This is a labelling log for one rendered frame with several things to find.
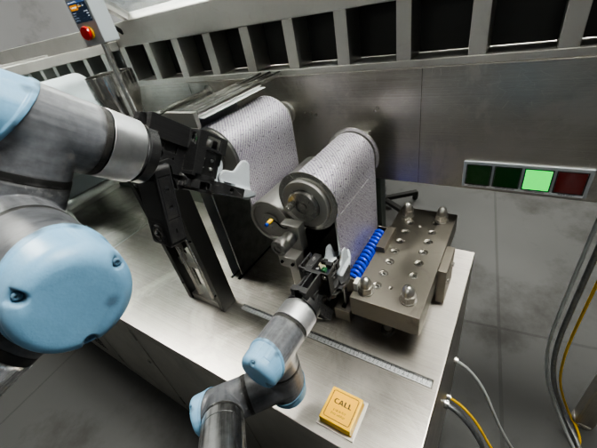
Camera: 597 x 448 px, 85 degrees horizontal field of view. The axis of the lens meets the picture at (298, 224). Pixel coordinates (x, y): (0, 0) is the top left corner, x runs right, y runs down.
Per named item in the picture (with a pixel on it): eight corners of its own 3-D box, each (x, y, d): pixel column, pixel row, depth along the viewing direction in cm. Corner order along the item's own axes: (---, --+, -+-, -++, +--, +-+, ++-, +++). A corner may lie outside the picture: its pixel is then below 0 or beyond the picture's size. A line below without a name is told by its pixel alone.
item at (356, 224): (342, 279, 82) (334, 219, 72) (376, 226, 98) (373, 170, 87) (344, 279, 82) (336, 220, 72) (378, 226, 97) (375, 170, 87)
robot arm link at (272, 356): (245, 380, 61) (232, 353, 56) (278, 333, 68) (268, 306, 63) (280, 399, 56) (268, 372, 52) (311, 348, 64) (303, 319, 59)
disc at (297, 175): (288, 226, 80) (270, 172, 72) (290, 225, 80) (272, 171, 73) (342, 234, 72) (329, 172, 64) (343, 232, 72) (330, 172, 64)
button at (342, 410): (320, 420, 68) (318, 415, 67) (335, 390, 73) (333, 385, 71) (351, 438, 65) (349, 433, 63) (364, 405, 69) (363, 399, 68)
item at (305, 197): (313, 227, 73) (284, 211, 74) (317, 222, 74) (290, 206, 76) (320, 203, 67) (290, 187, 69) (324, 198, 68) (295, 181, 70)
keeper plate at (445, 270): (434, 300, 86) (437, 270, 80) (443, 276, 93) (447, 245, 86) (445, 304, 85) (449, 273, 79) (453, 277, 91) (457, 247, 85)
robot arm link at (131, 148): (107, 179, 34) (69, 171, 38) (147, 187, 37) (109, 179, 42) (122, 107, 33) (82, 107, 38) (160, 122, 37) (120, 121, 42)
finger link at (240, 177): (272, 168, 54) (227, 153, 47) (265, 204, 55) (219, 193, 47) (259, 167, 56) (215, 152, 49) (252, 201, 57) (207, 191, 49)
